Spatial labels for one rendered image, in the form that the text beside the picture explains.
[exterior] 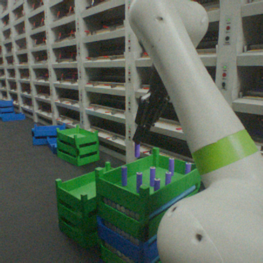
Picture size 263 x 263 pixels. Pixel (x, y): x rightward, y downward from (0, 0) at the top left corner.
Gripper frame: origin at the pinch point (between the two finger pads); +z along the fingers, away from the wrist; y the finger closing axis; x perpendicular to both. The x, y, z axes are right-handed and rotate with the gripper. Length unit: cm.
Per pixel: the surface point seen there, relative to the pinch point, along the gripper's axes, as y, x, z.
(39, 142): 47, 132, 114
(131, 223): -15.4, -17.8, 15.1
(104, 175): -11.7, -0.8, 13.7
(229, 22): 54, 14, -38
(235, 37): 54, 9, -33
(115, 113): 71, 74, 49
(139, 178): -7.0, -9.8, 8.5
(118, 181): -5.9, -2.5, 17.3
